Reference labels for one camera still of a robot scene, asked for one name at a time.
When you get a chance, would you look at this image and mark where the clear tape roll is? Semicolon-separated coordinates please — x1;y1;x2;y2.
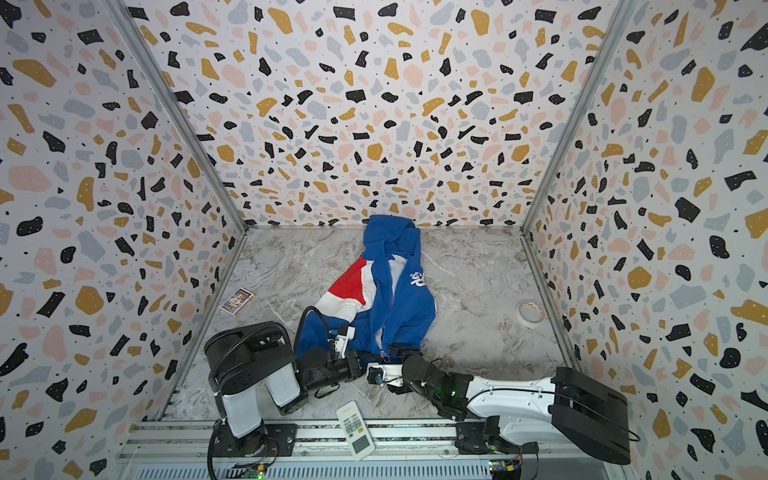
517;299;546;325

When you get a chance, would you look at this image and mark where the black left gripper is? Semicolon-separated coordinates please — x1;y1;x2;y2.
303;352;375;396

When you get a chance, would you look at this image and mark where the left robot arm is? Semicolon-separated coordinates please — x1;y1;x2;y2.
204;322;362;461

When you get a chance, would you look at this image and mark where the white remote control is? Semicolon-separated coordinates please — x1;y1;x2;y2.
336;401;375;461

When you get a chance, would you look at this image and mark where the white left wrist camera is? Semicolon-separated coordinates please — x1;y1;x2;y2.
333;324;356;359

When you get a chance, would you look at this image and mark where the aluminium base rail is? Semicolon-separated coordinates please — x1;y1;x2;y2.
115;419;633;479

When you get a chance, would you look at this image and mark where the blue red white jacket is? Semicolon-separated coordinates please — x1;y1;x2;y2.
295;215;436;363

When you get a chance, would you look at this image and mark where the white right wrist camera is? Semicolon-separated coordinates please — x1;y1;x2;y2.
366;362;403;387

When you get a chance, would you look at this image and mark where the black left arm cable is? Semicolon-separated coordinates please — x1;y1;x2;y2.
292;305;334;355

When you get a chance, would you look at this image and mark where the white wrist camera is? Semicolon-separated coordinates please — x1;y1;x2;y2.
366;362;403;387
333;324;356;359

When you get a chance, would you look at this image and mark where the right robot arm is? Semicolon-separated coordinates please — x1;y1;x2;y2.
390;354;639;466

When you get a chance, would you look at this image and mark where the small playing card box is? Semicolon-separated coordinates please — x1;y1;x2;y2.
220;288;254;316

